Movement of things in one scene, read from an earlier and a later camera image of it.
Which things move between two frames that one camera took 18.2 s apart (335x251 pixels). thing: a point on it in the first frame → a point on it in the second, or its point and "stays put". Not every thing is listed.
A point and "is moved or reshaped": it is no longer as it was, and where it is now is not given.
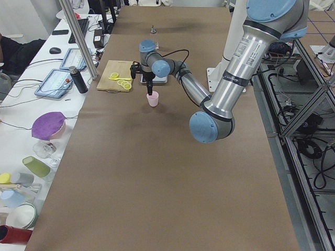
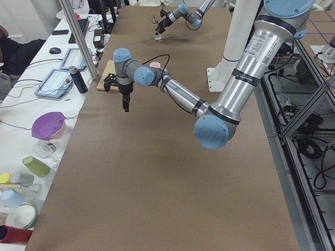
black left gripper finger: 151,87 → 127,103
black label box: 98,38 stays put
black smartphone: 59,32 stays put
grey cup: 26,180 stays put
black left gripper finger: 148,87 → 125,102
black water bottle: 78,79 stays put
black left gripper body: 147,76 → 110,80
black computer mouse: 55,50 stays put
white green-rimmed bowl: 23,216 stays put
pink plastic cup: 153,99 is moved or reshaped
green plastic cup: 36,166 stays put
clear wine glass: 44,150 stays put
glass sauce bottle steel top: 153,30 is moved or reshaped
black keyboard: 83,24 stays put
